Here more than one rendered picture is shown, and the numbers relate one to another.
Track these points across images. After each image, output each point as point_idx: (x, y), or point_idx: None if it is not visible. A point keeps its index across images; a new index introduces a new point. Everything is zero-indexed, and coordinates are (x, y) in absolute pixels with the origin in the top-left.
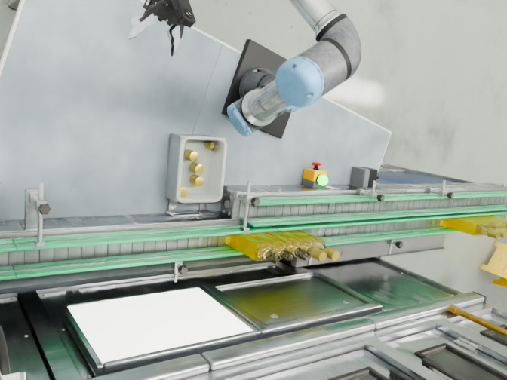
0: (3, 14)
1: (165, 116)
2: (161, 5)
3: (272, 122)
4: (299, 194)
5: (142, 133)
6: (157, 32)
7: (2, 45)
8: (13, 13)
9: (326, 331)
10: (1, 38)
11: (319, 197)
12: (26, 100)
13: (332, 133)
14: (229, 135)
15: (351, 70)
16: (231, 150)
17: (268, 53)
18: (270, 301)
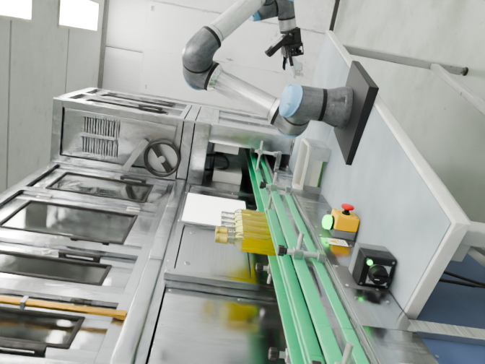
0: (459, 80)
1: (323, 128)
2: (281, 48)
3: (345, 144)
4: (303, 217)
5: (317, 137)
6: (334, 66)
7: (452, 102)
8: (463, 79)
9: (159, 237)
10: (453, 97)
11: (299, 226)
12: None
13: (382, 180)
14: (335, 151)
15: (195, 63)
16: (332, 165)
17: (356, 71)
18: (212, 240)
